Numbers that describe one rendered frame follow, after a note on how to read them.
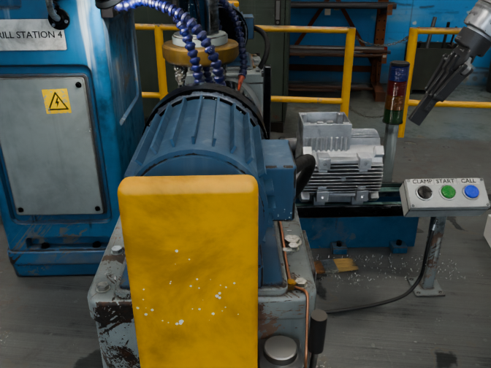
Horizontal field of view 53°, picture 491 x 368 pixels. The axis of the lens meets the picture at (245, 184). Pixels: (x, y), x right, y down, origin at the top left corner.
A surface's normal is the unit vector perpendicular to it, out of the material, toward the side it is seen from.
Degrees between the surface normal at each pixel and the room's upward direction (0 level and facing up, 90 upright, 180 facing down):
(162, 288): 90
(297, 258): 0
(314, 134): 90
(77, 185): 90
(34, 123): 90
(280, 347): 0
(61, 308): 0
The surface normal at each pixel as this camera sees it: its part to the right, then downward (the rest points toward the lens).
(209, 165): 0.02, 0.44
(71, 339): 0.00, -0.90
